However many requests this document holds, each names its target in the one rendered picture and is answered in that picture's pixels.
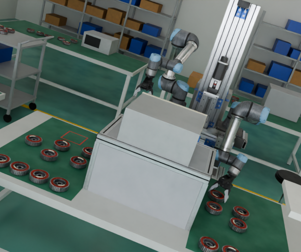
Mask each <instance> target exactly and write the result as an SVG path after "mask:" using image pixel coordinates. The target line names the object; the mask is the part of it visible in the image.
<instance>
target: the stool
mask: <svg viewBox="0 0 301 252"><path fill-rule="evenodd" d="M275 178H276V179H277V181H278V182H279V183H281V184H282V183H283V181H284V180H287V181H290V182H292V183H295V184H298V185H300V186H301V176H299V175H298V174H296V173H294V172H291V171H288V170H283V169H280V170H277V171H276V173H275ZM284 200H285V198H284V193H282V195H281V197H280V199H279V201H278V203H280V204H283V202H284Z"/></svg>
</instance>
